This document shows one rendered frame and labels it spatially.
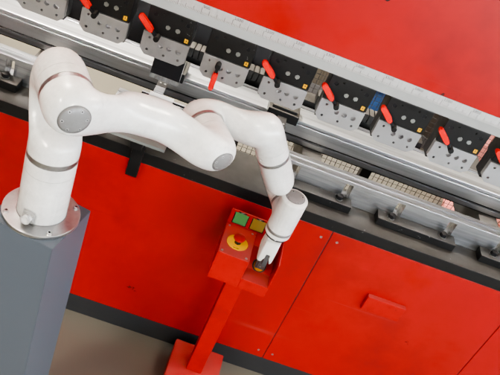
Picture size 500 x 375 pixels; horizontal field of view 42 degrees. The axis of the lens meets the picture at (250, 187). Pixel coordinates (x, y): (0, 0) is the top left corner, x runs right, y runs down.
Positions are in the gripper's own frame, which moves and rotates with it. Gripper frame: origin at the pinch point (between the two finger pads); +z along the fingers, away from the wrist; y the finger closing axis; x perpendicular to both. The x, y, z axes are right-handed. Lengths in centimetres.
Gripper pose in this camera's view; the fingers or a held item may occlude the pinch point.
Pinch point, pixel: (260, 263)
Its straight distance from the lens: 217.8
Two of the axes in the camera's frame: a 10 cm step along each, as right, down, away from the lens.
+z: -3.1, 7.0, 6.4
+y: -1.9, 6.2, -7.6
